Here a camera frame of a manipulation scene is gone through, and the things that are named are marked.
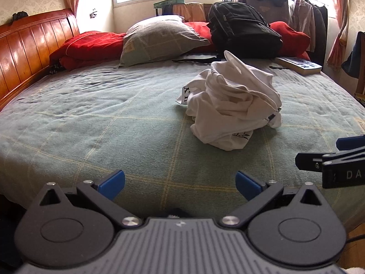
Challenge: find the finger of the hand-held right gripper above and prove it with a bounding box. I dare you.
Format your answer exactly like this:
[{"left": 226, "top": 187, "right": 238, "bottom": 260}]
[
  {"left": 336, "top": 136, "right": 365, "bottom": 151},
  {"left": 295, "top": 151, "right": 365, "bottom": 173}
]

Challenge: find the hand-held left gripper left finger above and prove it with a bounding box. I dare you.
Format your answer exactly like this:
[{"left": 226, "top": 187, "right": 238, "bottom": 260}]
[{"left": 38, "top": 170, "right": 143, "bottom": 229}]

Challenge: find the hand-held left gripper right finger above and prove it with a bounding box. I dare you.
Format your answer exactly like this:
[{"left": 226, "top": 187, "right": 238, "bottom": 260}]
[{"left": 219, "top": 171, "right": 326, "bottom": 229}]

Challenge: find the white printed t-shirt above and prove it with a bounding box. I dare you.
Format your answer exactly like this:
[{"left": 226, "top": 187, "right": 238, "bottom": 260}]
[{"left": 175, "top": 50, "right": 283, "bottom": 152}]

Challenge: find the clothes rack with clothes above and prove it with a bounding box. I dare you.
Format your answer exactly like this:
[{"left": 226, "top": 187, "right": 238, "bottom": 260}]
[{"left": 221, "top": 0, "right": 328, "bottom": 66}]

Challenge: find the green checked bed blanket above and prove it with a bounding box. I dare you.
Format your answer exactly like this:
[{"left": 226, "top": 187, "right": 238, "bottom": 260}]
[{"left": 0, "top": 53, "right": 365, "bottom": 234}]

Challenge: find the dark blue jacket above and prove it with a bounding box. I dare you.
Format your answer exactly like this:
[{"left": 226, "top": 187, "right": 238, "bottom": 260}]
[{"left": 341, "top": 31, "right": 365, "bottom": 79}]

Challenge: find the blue cover book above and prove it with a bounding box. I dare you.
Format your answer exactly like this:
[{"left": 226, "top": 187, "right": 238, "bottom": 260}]
[{"left": 275, "top": 56, "right": 323, "bottom": 76}]

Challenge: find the red blanket heap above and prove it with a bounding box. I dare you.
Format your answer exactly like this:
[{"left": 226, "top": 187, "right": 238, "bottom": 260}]
[{"left": 182, "top": 21, "right": 311, "bottom": 61}]

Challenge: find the black backpack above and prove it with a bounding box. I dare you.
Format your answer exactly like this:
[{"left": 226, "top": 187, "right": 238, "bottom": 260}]
[{"left": 171, "top": 1, "right": 283, "bottom": 63}]

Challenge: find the grey pillow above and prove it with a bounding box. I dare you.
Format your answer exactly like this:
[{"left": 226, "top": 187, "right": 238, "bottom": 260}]
[{"left": 117, "top": 15, "right": 211, "bottom": 68}]

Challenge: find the wooden bed headboard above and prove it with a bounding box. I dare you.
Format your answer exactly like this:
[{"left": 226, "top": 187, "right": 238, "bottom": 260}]
[{"left": 0, "top": 8, "right": 80, "bottom": 112}]

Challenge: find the cardboard box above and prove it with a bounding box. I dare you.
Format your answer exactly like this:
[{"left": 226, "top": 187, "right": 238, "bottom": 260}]
[{"left": 172, "top": 2, "right": 213, "bottom": 23}]

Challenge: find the green folding table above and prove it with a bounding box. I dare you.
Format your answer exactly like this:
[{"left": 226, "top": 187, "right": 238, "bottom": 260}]
[{"left": 153, "top": 0, "right": 184, "bottom": 16}]

